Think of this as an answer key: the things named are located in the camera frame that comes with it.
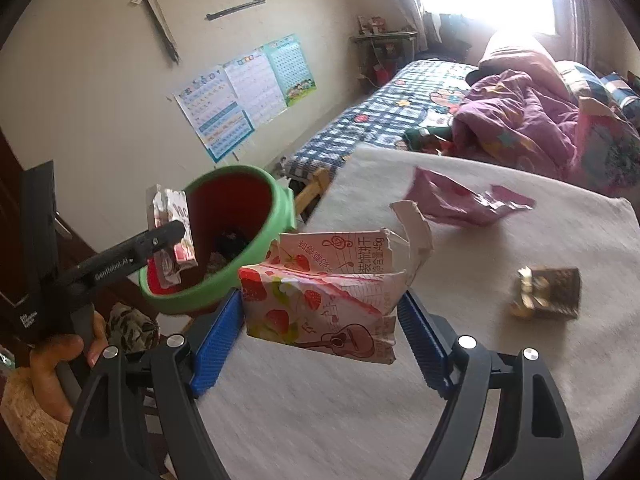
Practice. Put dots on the pink rolled pillow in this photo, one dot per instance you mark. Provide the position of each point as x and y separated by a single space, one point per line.
523 53

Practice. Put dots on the blue plaid bed sheet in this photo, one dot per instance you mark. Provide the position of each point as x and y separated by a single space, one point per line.
423 93

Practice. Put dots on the floral pink blanket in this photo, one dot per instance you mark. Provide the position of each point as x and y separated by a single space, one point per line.
606 157

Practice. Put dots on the white learning chart poster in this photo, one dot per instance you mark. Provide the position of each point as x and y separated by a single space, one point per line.
255 83

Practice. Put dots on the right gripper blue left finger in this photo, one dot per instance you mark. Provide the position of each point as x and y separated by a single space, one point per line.
211 338

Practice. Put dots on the right window curtain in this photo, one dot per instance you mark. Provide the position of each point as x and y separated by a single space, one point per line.
579 25

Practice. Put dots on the person left hand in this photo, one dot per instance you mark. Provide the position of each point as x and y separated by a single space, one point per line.
44 359

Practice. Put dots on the white towel mat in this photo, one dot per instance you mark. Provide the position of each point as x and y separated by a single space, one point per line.
283 413

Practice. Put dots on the pink crumpled wrapper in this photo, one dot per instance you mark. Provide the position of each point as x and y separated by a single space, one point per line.
446 201

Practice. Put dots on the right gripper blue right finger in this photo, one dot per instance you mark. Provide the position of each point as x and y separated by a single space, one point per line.
431 351

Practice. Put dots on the purple pink quilt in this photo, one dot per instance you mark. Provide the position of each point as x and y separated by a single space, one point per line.
514 121

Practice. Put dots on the blue learning chart poster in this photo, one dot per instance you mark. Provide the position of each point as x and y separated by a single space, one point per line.
215 113

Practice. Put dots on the gold brown snack wrapper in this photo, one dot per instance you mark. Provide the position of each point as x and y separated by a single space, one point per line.
543 292

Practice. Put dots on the metal wall bracket bar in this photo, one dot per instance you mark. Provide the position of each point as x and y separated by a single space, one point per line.
233 9

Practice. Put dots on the small pink white wrapper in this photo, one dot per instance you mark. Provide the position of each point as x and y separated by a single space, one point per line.
172 239

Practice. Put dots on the red bin green rim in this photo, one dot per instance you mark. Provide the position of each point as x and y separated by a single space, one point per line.
234 214

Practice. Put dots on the small cluttered side table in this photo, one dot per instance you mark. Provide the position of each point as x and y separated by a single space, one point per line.
381 52

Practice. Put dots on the green number chart poster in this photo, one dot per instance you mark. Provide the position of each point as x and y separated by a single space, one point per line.
289 65

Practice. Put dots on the blue plaid pillow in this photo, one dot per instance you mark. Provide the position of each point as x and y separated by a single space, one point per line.
611 90

